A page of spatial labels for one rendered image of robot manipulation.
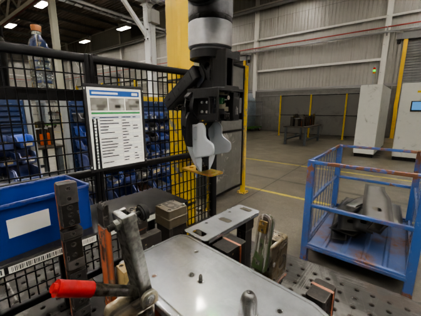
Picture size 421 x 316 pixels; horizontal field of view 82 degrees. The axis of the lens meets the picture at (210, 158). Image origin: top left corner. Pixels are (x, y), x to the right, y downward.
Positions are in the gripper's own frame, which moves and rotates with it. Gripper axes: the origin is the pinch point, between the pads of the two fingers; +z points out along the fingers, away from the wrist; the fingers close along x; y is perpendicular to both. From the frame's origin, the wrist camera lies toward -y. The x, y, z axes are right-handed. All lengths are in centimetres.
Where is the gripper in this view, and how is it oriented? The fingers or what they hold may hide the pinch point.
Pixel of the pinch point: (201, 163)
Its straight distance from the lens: 47.3
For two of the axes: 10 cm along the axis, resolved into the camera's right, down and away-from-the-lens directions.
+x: 6.9, -1.4, 7.1
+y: 7.3, 1.5, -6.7
